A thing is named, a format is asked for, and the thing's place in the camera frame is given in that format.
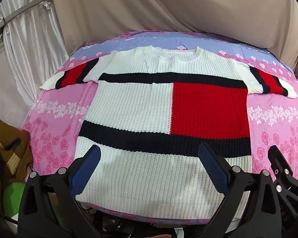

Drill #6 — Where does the brown cloth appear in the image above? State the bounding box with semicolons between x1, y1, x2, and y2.
0;118;35;204

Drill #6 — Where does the green object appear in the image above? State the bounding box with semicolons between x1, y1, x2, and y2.
2;181;28;220

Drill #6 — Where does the grey metal bar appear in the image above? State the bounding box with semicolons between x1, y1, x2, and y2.
0;0;52;29

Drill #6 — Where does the white satin curtain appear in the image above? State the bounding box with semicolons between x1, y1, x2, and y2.
0;0;70;129

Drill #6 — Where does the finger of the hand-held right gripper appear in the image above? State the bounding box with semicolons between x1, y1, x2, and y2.
268;144;296;179

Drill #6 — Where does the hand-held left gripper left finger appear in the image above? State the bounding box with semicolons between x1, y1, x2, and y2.
18;144;101;238

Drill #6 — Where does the white red navy knit sweater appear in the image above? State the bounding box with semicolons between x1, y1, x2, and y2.
40;46;298;220

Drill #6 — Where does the beige backdrop cloth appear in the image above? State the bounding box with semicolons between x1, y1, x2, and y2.
51;0;298;72

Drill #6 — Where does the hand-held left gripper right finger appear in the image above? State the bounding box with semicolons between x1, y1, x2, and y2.
198;142;283;238

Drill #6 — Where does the pink floral blanket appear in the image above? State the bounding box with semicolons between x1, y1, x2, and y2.
22;30;298;225

